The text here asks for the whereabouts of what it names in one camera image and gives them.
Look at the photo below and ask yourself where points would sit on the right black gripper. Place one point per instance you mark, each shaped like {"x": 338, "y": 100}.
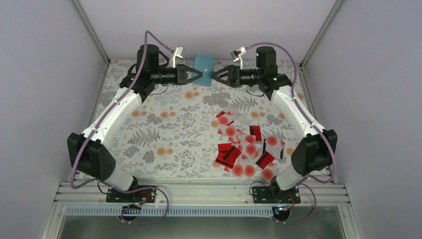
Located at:
{"x": 235, "y": 80}

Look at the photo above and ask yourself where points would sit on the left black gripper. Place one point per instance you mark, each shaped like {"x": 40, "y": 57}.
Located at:
{"x": 181, "y": 77}

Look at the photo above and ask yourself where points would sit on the teal leather card holder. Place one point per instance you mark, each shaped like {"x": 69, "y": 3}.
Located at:
{"x": 205, "y": 64}

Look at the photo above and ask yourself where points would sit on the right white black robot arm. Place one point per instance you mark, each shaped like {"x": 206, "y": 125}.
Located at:
{"x": 316, "y": 149}

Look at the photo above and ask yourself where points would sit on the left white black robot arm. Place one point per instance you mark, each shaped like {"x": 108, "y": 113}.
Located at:
{"x": 88, "y": 150}

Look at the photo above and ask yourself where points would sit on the dark red striped card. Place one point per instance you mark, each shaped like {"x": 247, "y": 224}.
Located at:
{"x": 256, "y": 131}
{"x": 224, "y": 147}

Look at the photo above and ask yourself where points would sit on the red card with stripe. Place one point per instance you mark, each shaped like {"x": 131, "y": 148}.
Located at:
{"x": 228, "y": 158}

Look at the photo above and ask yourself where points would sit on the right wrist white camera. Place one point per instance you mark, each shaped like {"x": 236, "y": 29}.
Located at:
{"x": 237, "y": 56}

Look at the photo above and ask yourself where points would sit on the wrist white camera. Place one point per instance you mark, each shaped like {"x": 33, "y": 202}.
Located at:
{"x": 177, "y": 54}
{"x": 237, "y": 56}

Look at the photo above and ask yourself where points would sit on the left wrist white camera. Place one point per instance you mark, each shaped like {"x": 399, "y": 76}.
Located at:
{"x": 177, "y": 54}

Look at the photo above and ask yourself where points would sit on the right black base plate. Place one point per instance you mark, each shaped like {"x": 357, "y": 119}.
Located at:
{"x": 265, "y": 195}

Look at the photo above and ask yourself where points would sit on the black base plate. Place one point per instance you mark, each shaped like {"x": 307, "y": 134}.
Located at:
{"x": 142, "y": 196}
{"x": 265, "y": 195}

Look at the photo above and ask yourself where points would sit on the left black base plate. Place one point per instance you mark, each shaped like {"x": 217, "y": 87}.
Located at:
{"x": 142, "y": 196}

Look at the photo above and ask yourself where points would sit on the aluminium rail frame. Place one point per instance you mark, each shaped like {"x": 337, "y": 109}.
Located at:
{"x": 214, "y": 191}

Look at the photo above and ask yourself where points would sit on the blue slotted cable duct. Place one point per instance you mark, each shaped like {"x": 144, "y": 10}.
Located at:
{"x": 173, "y": 211}

